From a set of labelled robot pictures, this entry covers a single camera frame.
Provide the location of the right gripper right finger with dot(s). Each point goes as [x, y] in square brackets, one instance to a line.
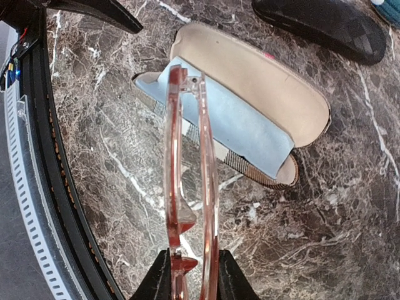
[232, 283]

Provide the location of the black checkered glasses case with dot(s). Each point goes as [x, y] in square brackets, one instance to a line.
[335, 25]

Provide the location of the light blue cloth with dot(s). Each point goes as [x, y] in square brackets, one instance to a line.
[235, 124]

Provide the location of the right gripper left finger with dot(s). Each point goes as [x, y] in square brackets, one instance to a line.
[156, 284]

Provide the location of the black front rail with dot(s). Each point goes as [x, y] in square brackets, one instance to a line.
[77, 241]

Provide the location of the white and navy bowl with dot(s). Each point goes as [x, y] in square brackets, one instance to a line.
[389, 10]

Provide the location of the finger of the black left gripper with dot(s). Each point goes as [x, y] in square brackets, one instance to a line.
[109, 11]

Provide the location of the white slotted cable duct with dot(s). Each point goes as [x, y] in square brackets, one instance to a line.
[30, 196]

